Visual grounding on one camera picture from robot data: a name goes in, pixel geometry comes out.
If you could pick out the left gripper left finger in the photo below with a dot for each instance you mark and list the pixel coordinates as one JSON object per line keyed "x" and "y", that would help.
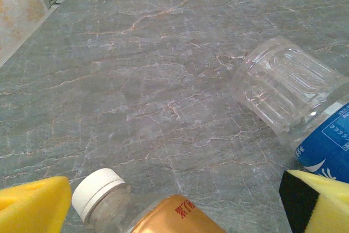
{"x": 32, "y": 208}

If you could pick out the gold label bottle white cap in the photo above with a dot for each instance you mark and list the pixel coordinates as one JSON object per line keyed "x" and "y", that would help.
{"x": 177, "y": 216}

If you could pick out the blue label clear water bottle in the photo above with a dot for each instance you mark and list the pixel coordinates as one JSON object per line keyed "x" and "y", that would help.
{"x": 324, "y": 145}

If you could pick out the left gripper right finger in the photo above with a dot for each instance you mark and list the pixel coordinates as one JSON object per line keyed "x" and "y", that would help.
{"x": 327, "y": 205}

